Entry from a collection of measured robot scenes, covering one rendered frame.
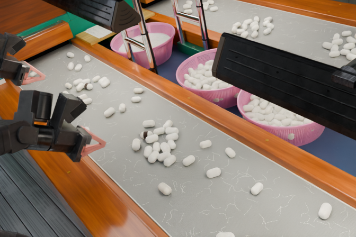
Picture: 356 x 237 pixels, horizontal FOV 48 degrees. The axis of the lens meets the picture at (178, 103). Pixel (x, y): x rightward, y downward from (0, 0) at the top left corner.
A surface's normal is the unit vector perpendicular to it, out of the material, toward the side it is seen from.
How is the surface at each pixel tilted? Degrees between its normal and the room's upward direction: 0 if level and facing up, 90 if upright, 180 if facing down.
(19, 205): 0
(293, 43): 0
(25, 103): 45
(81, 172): 0
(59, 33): 90
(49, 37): 90
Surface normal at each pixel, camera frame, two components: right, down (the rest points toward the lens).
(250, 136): -0.19, -0.80
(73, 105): 0.61, 0.35
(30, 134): 0.94, 0.02
